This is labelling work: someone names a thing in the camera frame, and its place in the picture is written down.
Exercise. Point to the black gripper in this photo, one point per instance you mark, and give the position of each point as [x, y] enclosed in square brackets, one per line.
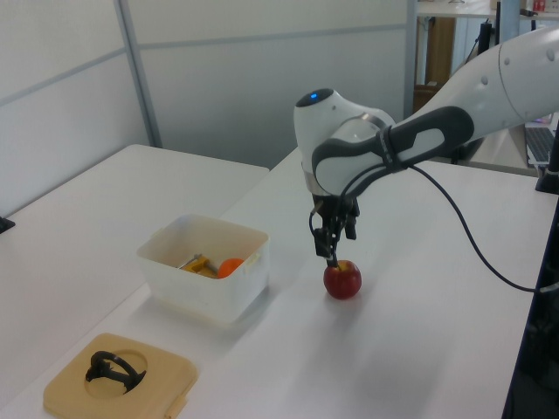
[334, 206]

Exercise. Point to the red apple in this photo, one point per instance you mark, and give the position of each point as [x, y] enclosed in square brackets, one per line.
[342, 283]

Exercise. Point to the orange fruit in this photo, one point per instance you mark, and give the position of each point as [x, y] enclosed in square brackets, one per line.
[229, 268]

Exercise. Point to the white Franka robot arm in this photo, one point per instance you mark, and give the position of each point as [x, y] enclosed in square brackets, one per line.
[502, 87]

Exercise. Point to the white plastic container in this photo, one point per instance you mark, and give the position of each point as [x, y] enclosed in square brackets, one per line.
[196, 297]

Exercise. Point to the tan plastic container lid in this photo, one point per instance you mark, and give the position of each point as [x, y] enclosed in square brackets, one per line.
[166, 384]

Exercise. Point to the yellow and silver tool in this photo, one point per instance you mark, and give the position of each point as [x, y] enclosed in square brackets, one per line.
[196, 265]

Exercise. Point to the brown wooden desk panel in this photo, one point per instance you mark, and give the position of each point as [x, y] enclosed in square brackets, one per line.
[439, 52]

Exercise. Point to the silver laptop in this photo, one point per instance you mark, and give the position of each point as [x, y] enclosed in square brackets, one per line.
[539, 142]

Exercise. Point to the grey partition post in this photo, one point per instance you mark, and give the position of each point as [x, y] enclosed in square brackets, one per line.
[411, 52]

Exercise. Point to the black camera stand post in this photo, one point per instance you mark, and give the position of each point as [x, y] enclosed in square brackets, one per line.
[539, 327]

